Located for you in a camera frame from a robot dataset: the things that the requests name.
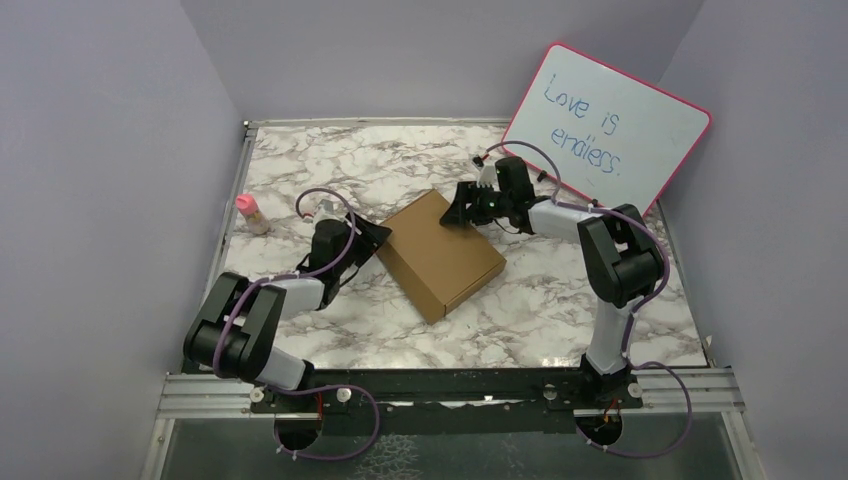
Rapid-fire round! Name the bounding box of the pink framed whiteboard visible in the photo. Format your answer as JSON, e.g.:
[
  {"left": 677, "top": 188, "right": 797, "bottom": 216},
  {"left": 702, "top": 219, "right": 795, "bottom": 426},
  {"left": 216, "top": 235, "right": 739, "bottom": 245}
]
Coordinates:
[{"left": 502, "top": 44, "right": 712, "bottom": 215}]

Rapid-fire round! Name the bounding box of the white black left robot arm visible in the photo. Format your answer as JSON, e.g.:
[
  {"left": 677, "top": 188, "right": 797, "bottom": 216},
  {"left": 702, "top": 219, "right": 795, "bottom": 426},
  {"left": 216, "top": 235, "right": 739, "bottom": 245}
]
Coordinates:
[{"left": 183, "top": 214, "right": 392, "bottom": 411}]

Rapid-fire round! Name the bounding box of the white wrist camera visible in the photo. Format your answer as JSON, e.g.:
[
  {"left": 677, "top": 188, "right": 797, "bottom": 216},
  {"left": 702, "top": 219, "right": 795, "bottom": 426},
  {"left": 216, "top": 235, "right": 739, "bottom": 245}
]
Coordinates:
[
  {"left": 312, "top": 204, "right": 341, "bottom": 225},
  {"left": 472, "top": 154, "right": 497, "bottom": 188}
]

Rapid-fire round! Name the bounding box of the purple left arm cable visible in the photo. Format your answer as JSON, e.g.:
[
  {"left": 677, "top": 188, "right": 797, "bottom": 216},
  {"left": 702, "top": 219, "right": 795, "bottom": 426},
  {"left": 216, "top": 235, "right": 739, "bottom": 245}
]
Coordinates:
[{"left": 211, "top": 187, "right": 382, "bottom": 463}]

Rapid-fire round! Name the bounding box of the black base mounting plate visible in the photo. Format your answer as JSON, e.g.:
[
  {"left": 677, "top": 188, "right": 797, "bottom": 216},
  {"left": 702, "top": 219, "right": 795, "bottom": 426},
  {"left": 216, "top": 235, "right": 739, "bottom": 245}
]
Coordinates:
[{"left": 182, "top": 354, "right": 647, "bottom": 439}]

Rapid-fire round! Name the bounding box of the pink capped small bottle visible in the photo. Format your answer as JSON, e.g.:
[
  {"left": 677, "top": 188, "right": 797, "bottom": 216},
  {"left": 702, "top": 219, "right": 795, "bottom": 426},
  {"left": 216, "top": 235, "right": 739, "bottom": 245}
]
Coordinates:
[{"left": 235, "top": 193, "right": 271, "bottom": 235}]

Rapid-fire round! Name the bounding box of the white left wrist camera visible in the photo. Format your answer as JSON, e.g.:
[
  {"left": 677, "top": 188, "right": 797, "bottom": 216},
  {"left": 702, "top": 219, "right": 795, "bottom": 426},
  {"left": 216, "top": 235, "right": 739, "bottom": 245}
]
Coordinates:
[{"left": 312, "top": 204, "right": 341, "bottom": 225}]

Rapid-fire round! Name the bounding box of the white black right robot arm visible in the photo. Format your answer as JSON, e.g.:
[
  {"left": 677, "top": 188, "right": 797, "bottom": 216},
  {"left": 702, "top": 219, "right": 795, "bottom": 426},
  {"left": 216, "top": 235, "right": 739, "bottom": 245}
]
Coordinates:
[{"left": 440, "top": 156, "right": 670, "bottom": 407}]

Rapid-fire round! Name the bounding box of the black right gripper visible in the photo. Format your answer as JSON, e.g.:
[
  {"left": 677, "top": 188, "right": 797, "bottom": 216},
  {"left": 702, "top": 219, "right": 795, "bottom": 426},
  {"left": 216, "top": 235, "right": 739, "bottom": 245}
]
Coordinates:
[{"left": 438, "top": 182, "right": 510, "bottom": 228}]

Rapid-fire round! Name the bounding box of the brown cardboard box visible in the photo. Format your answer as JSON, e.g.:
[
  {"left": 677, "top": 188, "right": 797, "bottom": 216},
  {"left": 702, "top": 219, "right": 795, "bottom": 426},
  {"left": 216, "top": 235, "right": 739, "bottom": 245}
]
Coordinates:
[{"left": 377, "top": 190, "right": 506, "bottom": 324}]

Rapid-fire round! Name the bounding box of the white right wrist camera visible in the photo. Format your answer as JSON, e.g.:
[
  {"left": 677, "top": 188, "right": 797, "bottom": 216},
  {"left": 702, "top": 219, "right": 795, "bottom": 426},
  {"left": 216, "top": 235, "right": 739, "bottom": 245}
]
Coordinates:
[{"left": 472, "top": 154, "right": 497, "bottom": 188}]

